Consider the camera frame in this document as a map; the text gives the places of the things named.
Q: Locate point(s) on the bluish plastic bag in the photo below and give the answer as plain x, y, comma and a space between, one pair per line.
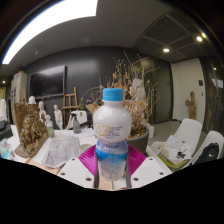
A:
6, 148

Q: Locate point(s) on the golden lion relief sculpture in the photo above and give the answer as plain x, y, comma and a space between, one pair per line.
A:
31, 133

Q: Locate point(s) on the white plaster statuette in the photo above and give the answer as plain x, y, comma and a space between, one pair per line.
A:
58, 116

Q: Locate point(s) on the printed paper sheet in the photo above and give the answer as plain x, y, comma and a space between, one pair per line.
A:
61, 151

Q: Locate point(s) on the black wall screen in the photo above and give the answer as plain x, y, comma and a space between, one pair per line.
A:
48, 81

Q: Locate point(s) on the round recessed ceiling light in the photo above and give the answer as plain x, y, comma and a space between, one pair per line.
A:
199, 38
166, 50

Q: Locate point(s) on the wooden figure sculpture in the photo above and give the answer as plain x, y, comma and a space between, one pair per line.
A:
191, 105

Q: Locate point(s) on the black flat device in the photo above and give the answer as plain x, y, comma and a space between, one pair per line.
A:
5, 130

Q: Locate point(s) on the white plaster bust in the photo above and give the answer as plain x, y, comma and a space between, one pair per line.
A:
41, 110
32, 100

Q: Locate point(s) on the brown cardboard box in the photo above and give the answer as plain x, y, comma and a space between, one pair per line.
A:
91, 108

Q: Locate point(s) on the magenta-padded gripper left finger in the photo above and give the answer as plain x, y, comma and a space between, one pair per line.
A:
78, 171

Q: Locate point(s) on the tall white plaster statue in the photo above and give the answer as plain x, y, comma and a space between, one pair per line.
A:
138, 90

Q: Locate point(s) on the white cabinet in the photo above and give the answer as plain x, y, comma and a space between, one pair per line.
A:
19, 90

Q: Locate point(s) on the white pedestal block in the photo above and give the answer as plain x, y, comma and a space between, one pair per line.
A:
150, 130

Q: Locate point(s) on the white blue-capped drink bottle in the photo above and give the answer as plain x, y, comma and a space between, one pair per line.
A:
111, 126

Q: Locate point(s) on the grey pot with dried plant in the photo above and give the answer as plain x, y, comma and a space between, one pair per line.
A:
140, 140

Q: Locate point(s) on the wooden easel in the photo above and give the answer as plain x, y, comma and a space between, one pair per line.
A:
70, 103

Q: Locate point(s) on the green spray bottle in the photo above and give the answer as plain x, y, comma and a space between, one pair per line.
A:
50, 130

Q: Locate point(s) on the long ceiling light panel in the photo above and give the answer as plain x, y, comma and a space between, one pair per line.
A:
43, 23

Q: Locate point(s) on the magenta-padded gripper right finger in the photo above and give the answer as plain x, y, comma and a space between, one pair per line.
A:
146, 170

